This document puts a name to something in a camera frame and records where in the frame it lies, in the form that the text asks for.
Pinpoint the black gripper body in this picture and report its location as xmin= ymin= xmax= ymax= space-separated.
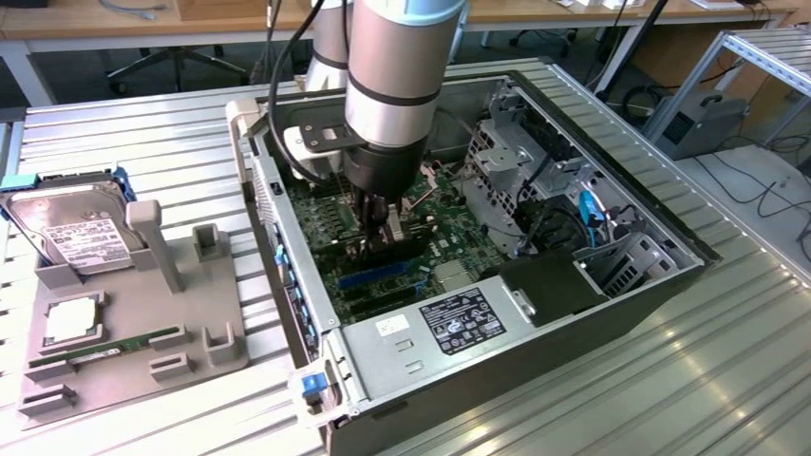
xmin=345 ymin=140 xmax=430 ymax=199

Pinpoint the green graphics card black shroud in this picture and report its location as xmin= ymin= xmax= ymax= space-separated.
xmin=317 ymin=206 xmax=431 ymax=276

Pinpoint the silver socket cover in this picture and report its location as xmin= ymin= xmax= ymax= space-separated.
xmin=405 ymin=161 xmax=443 ymax=211

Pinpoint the blue expansion slot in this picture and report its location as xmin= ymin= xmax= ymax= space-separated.
xmin=338 ymin=264 xmax=418 ymax=291

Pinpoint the green motherboard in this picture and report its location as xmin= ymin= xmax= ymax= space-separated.
xmin=285 ymin=159 xmax=513 ymax=327

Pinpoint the black long expansion slot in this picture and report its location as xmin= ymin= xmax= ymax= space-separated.
xmin=347 ymin=288 xmax=425 ymax=315

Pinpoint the silver chipset heatsink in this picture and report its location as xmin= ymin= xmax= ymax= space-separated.
xmin=433 ymin=262 xmax=482 ymax=292

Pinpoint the silver perforated drive cage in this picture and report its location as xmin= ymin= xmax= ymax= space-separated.
xmin=462 ymin=78 xmax=614 ymax=229

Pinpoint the silver power supply unit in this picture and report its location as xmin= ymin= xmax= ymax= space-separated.
xmin=335 ymin=277 xmax=541 ymax=403

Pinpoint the black plastic shroud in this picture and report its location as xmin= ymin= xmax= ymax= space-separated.
xmin=481 ymin=254 xmax=614 ymax=329

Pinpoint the blue case latch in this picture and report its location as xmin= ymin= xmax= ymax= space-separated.
xmin=297 ymin=372 xmax=330 ymax=399

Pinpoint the black office chair base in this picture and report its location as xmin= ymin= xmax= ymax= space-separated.
xmin=105 ymin=45 xmax=253 ymax=95
xmin=480 ymin=27 xmax=580 ymax=59

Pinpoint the silver disk bay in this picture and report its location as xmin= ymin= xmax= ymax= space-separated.
xmin=573 ymin=231 xmax=680 ymax=299

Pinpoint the open black PC case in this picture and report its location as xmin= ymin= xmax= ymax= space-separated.
xmin=225 ymin=68 xmax=724 ymax=456

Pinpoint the grey parts rack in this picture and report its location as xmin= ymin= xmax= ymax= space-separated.
xmin=15 ymin=199 xmax=253 ymax=419

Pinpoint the black slanted pole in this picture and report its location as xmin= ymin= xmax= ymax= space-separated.
xmin=596 ymin=0 xmax=673 ymax=101

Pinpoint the hard disk in blue carrier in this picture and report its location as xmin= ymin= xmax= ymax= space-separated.
xmin=0 ymin=161 xmax=141 ymax=276

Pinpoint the grey controller box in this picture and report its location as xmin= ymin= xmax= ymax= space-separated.
xmin=646 ymin=88 xmax=754 ymax=162

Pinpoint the silver CPU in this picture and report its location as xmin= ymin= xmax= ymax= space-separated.
xmin=41 ymin=297 xmax=109 ymax=347

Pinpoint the green RAM stick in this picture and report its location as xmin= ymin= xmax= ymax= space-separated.
xmin=29 ymin=326 xmax=183 ymax=368

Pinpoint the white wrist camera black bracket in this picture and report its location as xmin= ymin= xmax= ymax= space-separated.
xmin=282 ymin=122 xmax=357 ymax=182

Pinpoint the black camera cable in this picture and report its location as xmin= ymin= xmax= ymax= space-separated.
xmin=266 ymin=0 xmax=331 ymax=181

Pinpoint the black wire bundle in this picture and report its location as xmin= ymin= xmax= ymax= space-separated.
xmin=512 ymin=187 xmax=585 ymax=256

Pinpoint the blue flat wire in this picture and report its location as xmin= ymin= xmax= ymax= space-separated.
xmin=577 ymin=189 xmax=604 ymax=249

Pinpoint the blue network cable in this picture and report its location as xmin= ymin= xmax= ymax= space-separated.
xmin=99 ymin=0 xmax=171 ymax=21

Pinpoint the aluminium slat table frame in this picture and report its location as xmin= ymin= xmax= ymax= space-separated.
xmin=658 ymin=26 xmax=811 ymax=148

